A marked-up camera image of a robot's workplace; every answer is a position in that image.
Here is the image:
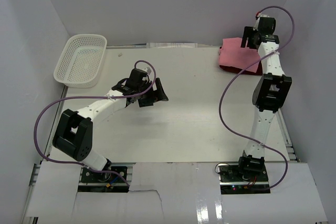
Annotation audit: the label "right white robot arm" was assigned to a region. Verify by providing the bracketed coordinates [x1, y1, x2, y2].
[237, 15, 292, 182]

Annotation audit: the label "pink t shirt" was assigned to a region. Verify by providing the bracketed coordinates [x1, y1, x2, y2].
[217, 37, 263, 74]

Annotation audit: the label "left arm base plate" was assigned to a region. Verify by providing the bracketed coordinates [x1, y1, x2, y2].
[78, 166, 129, 193]

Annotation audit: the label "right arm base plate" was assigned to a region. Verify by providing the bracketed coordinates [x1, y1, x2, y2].
[214, 163, 270, 195]

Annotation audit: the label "white paper sheet front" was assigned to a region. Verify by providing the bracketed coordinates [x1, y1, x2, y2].
[26, 162, 327, 223]

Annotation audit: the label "papers at back edge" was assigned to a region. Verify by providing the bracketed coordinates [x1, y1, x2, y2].
[146, 42, 198, 48]

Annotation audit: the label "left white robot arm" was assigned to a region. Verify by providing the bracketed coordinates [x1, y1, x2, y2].
[53, 68, 169, 182]

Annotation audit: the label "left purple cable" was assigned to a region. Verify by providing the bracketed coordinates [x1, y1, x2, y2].
[34, 60, 158, 187]

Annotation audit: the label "purple cable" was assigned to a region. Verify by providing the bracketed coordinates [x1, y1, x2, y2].
[218, 5, 296, 190]
[34, 60, 158, 187]

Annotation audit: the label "folded dark red t shirt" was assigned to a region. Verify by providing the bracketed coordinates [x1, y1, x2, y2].
[218, 47, 263, 77]

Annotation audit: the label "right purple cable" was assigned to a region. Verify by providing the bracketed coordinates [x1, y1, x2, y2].
[218, 5, 296, 190]

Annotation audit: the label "white plastic mesh basket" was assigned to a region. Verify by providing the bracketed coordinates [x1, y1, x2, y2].
[54, 34, 107, 88]

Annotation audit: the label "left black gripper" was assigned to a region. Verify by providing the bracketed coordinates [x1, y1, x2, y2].
[136, 78, 168, 108]

